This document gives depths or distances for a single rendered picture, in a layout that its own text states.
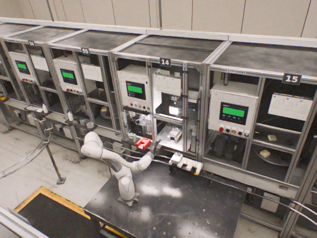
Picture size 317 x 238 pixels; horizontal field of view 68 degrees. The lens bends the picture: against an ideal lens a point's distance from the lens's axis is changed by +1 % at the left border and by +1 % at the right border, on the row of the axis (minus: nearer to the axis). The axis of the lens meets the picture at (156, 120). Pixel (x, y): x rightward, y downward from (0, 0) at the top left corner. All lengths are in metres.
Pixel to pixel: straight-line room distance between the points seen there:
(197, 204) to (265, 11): 4.21
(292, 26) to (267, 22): 0.47
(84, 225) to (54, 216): 0.48
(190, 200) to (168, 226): 0.38
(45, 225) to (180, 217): 1.93
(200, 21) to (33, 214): 5.02
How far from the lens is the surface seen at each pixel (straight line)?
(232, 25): 5.85
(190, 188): 2.81
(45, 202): 3.99
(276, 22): 5.70
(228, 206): 2.72
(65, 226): 3.62
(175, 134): 2.96
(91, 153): 2.26
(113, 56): 2.74
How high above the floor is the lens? 2.84
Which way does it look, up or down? 34 degrees down
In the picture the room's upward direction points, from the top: 4 degrees counter-clockwise
